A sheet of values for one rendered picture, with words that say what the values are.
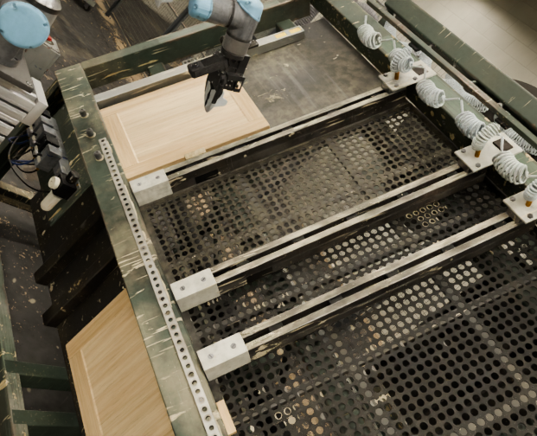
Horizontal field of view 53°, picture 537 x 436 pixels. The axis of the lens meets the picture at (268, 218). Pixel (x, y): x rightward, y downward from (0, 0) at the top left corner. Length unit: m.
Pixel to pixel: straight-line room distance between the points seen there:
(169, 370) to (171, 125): 1.02
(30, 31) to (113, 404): 1.20
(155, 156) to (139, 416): 0.91
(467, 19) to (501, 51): 0.76
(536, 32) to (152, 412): 6.72
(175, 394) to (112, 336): 0.64
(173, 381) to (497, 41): 6.82
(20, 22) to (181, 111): 0.90
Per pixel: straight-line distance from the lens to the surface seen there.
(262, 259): 1.60
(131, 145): 2.12
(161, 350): 1.54
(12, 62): 1.68
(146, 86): 2.36
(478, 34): 7.90
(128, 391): 1.95
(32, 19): 1.47
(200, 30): 2.60
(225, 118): 2.14
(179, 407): 1.46
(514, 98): 2.53
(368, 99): 2.08
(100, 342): 2.10
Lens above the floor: 1.65
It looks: 15 degrees down
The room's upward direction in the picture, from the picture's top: 48 degrees clockwise
